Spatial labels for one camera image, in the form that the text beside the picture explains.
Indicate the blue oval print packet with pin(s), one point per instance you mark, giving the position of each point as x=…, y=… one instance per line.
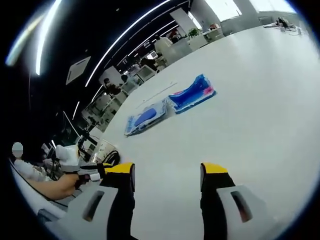
x=145, y=116

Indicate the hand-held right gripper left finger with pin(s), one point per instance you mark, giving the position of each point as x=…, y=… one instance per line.
x=100, y=220

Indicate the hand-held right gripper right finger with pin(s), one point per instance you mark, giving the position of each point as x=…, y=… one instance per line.
x=225, y=217

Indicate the long ceiling light strip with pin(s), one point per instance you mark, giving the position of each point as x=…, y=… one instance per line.
x=120, y=40

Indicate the person's left hand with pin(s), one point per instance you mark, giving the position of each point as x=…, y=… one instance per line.
x=81, y=181

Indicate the green potted plant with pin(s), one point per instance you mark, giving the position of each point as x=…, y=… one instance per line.
x=194, y=32

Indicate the bright ceiling light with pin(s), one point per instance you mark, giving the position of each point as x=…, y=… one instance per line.
x=46, y=30

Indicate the blue and pink packet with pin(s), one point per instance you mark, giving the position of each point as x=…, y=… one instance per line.
x=192, y=97

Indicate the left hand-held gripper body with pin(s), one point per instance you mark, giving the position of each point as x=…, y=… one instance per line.
x=68, y=157

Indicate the white table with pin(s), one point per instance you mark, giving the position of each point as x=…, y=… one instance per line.
x=237, y=140

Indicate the square ceiling air vent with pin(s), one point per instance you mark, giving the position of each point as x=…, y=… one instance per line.
x=78, y=70

